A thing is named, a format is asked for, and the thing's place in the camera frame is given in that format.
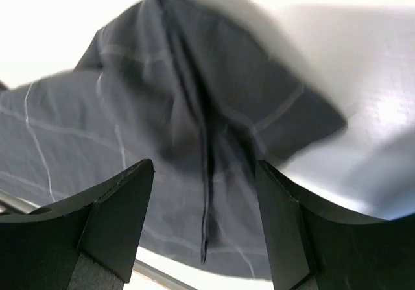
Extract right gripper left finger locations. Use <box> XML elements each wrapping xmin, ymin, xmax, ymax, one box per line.
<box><xmin>0</xmin><ymin>158</ymin><xmax>155</xmax><ymax>290</ymax></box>

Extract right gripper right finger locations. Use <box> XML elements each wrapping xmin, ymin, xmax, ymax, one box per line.
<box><xmin>255</xmin><ymin>161</ymin><xmax>414</xmax><ymax>289</ymax></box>

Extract dark grey checked cloth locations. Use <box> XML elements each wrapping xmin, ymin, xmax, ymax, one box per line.
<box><xmin>1</xmin><ymin>0</ymin><xmax>346</xmax><ymax>280</ymax></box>

